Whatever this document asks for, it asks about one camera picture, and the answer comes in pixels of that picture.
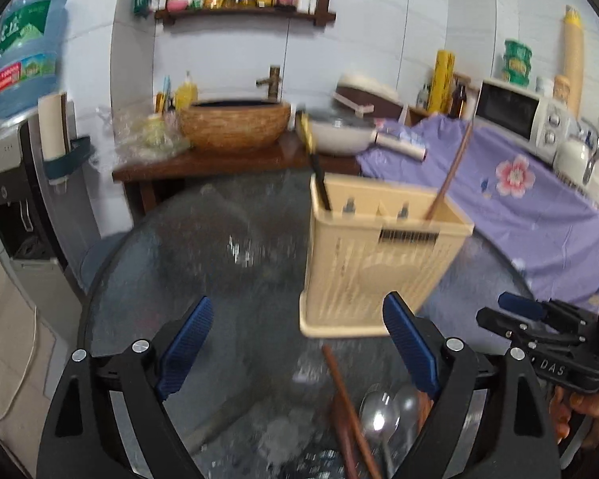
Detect yellow wrap roll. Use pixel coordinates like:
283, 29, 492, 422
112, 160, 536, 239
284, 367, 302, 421
428, 50, 456, 117

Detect white cable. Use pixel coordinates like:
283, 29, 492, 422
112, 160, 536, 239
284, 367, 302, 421
0, 304, 40, 426

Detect green instant noodle cups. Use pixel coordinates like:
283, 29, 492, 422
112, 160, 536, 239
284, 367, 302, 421
502, 39, 536, 85

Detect tall paper cup sleeve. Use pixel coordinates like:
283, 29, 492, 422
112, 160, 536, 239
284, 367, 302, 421
560, 5, 586, 117

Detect dark glass bottle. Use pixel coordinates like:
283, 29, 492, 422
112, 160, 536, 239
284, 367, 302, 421
449, 82, 468, 119

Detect brown wooden chopstick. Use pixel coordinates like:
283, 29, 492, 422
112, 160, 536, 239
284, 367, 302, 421
321, 344, 383, 479
423, 122, 475, 221
331, 399, 363, 479

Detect woven pattern basin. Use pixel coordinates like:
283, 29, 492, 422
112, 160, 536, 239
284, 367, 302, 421
180, 99, 293, 155

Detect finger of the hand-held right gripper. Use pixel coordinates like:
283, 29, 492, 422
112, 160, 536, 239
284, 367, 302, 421
498, 292, 599, 333
476, 308, 581, 361

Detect paper cup stack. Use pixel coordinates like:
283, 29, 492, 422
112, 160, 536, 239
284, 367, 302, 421
37, 92, 71, 160

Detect wooden box shelf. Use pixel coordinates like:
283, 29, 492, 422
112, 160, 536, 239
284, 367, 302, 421
408, 74, 482, 125

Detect blue water jug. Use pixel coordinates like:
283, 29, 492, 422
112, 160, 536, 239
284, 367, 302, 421
0, 0, 69, 119

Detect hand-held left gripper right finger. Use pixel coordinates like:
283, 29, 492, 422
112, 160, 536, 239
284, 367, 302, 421
382, 292, 562, 479

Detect yellow dish soap bottle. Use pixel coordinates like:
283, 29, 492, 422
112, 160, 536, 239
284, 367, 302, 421
174, 71, 199, 113

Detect teal cup holder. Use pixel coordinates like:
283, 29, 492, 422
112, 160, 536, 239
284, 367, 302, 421
42, 135, 93, 183

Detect purple floral cloth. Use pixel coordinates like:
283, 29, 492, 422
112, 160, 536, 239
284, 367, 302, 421
356, 112, 599, 313

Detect black handle utensil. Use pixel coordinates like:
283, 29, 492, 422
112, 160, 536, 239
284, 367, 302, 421
298, 112, 333, 211

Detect white microwave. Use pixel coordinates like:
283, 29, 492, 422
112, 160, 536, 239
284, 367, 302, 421
473, 79, 574, 159

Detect steel spoon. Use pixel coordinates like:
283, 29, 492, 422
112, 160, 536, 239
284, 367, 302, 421
393, 384, 424, 460
358, 389, 401, 479

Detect beige plastic utensil holder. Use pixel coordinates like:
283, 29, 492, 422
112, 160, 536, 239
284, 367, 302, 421
298, 174, 476, 338

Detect person's right hand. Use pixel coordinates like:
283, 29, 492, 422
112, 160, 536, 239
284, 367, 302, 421
549, 386, 599, 449

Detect beige cloth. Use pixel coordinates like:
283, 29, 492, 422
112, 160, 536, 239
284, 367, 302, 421
0, 232, 88, 440

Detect clear plastic bags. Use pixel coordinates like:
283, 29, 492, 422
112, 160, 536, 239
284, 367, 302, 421
96, 105, 190, 161

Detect bronze faucet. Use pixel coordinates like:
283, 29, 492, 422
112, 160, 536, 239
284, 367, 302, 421
256, 65, 282, 101

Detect white pot with lid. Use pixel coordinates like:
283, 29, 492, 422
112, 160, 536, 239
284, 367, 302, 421
305, 114, 381, 155

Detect water dispenser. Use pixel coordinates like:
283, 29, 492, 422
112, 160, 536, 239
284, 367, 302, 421
0, 120, 88, 310

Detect wooden counter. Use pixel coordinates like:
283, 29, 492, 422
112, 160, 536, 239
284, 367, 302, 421
112, 132, 366, 213

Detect white kettle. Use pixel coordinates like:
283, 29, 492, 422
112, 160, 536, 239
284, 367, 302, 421
553, 124, 599, 186

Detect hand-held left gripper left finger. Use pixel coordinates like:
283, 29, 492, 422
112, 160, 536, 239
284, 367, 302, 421
37, 295, 215, 479

